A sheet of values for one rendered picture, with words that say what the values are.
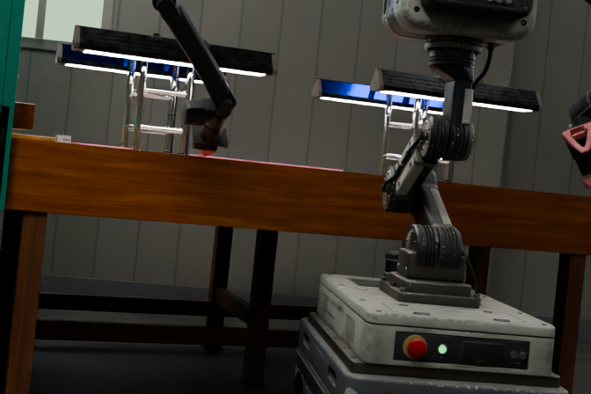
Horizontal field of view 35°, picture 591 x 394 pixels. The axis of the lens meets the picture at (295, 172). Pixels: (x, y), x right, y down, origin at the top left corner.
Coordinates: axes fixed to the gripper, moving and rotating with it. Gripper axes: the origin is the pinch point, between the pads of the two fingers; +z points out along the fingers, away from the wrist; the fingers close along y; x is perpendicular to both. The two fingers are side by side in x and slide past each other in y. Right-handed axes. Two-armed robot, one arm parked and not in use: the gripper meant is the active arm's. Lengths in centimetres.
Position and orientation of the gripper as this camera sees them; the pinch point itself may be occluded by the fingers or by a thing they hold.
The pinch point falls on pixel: (201, 156)
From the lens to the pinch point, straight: 271.2
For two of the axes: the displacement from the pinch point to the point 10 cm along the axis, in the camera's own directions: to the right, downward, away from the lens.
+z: -3.2, 6.2, 7.2
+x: 1.4, 7.8, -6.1
